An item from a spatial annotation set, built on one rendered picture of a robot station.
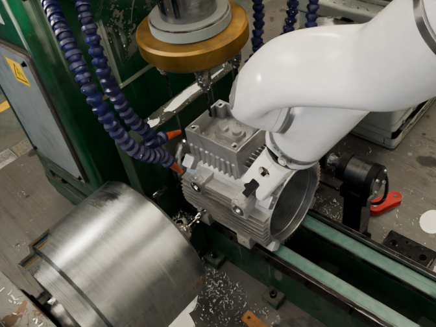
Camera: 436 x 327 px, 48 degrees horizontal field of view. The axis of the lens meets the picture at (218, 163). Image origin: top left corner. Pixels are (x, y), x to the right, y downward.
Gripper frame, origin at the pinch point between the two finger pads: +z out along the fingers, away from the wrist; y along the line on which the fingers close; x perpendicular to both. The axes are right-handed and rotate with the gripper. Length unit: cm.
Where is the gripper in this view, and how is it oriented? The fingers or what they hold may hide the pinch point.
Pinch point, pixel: (256, 185)
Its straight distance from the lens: 82.0
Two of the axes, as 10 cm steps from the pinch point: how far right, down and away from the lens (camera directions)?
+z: -2.6, 4.1, 8.8
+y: 6.6, -5.9, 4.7
